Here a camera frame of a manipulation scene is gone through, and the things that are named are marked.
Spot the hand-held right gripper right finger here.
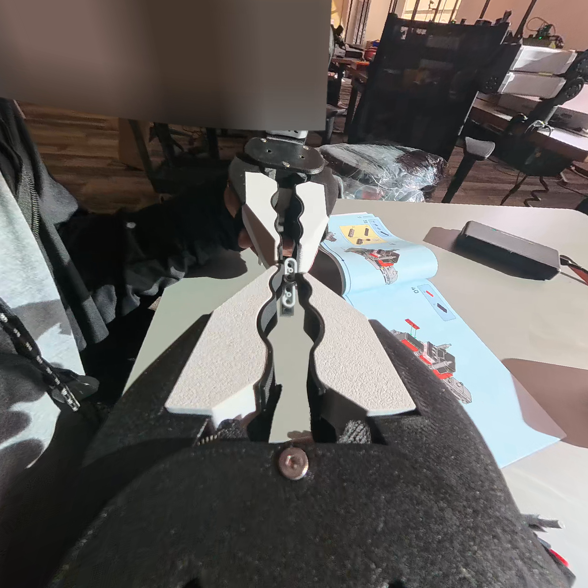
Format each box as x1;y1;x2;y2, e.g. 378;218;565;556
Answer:
299;274;420;432

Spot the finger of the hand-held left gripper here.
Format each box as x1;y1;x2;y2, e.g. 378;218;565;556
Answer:
243;171;283;268
293;182;332;273

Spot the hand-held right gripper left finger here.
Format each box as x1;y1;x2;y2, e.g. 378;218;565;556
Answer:
164;268;283;427

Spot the black toy brick plate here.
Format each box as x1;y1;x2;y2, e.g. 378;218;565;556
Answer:
280;256;300;319

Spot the person's left forearm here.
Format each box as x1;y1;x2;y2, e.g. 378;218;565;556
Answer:
60;190;249;299

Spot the grey desk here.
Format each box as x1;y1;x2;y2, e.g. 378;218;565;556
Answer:
122;198;588;588

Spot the person's left hand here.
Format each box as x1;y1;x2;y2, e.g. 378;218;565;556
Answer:
224;181;296;259

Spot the plastic-wrapped chair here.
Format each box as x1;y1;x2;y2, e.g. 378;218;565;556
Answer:
319;143;450;204

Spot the blue instruction booklet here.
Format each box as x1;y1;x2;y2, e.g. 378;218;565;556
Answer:
319;212;567;468

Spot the black storage rack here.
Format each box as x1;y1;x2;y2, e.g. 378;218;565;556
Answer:
356;13;511;161

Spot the black office chair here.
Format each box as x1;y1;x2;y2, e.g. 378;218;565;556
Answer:
441;137;496;204

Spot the black power bank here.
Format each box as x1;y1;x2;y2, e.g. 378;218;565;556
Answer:
454;220;562;281

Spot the wooden table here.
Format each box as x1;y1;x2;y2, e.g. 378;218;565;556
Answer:
471;94;588;161

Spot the person's grey hoodie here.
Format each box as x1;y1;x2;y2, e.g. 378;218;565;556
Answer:
0;175;88;451

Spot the white cardboard box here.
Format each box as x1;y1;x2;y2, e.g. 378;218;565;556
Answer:
498;71;568;99
510;46;577;76

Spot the patterned hoodie drawstring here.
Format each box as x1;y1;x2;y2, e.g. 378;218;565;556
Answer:
0;299;81;412

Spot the black cable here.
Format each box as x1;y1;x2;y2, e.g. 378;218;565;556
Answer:
558;255;588;286

